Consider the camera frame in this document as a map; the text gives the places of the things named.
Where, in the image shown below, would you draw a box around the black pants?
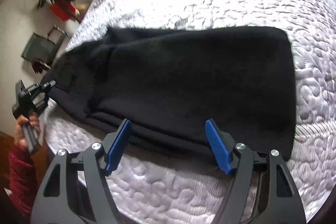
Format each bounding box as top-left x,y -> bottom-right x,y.
42,27 -> 296,161

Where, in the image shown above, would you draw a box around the red knitted sleeve forearm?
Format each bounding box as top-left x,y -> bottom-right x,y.
9,145 -> 38,221

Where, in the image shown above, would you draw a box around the person's left hand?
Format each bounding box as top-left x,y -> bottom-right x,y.
14,112 -> 41,151

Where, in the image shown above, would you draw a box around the white quilted mattress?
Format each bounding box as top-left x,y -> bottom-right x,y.
44,0 -> 335,223

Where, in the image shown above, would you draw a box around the red cloth on rack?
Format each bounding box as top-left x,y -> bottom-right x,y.
50,0 -> 80,22

